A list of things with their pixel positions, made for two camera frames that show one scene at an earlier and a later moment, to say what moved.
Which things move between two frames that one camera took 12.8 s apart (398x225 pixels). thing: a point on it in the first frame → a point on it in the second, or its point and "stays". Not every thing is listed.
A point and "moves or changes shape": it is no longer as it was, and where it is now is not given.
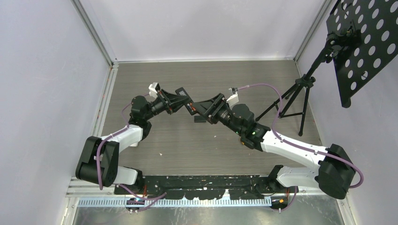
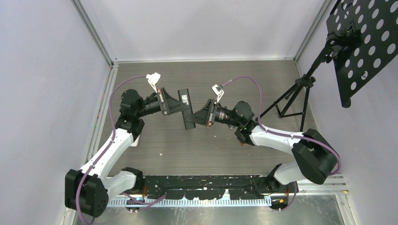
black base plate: x=201 y=186 stays
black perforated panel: x=370 y=29 stays
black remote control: x=188 y=104 moves or changes shape
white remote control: x=134 y=144 stays
